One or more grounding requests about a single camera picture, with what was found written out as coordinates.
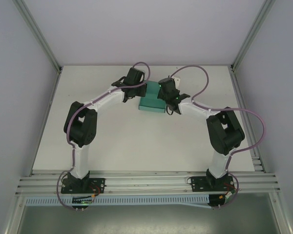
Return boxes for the red yellow power wires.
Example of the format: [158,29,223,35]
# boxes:
[89,184,102,198]
[221,181,237,198]

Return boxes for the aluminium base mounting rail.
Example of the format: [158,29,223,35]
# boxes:
[14,169,283,196]

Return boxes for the black cable connector housing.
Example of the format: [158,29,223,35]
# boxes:
[209,194,230,210]
[71,195,93,213]

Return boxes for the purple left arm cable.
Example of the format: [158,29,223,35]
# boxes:
[56,61,151,213]

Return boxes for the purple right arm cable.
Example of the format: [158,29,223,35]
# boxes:
[169,65,267,210]

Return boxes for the aluminium table side rail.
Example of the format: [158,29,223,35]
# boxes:
[28,67,63,176]

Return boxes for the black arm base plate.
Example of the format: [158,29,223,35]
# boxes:
[60,177,106,195]
[190,175,235,194]

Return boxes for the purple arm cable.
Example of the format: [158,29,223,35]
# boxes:
[56,61,151,213]
[169,65,267,210]

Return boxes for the light blue slotted cable duct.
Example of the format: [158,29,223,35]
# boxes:
[25,194,232,210]

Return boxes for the teal cloth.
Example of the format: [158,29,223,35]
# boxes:
[137,80,167,114]

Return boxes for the aluminium upright frame post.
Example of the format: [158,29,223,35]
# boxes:
[14,0,63,74]
[230,0,277,73]

